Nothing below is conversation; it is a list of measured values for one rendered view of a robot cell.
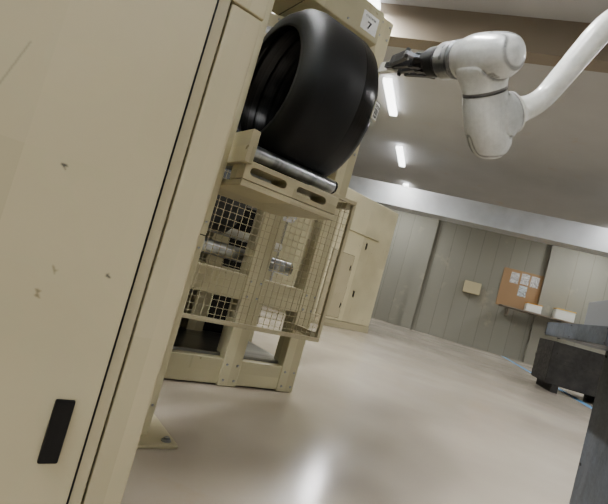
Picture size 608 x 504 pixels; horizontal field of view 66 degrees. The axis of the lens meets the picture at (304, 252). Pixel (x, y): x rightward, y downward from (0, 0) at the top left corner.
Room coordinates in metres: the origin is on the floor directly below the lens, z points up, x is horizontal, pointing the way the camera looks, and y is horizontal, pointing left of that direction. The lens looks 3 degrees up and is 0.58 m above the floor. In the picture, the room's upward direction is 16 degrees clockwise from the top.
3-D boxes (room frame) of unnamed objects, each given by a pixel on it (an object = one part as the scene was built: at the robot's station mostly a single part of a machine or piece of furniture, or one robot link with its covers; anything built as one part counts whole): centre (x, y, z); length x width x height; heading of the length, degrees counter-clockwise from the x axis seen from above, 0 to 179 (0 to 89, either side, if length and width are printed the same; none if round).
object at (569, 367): (6.55, -4.14, 0.34); 0.98 x 0.81 x 0.67; 79
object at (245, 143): (1.47, 0.33, 0.90); 0.40 x 0.03 x 0.10; 35
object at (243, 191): (1.58, 0.19, 0.80); 0.37 x 0.36 x 0.02; 35
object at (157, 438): (1.41, 0.39, 0.01); 0.27 x 0.27 x 0.02; 35
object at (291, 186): (1.46, 0.11, 0.84); 0.36 x 0.09 x 0.06; 125
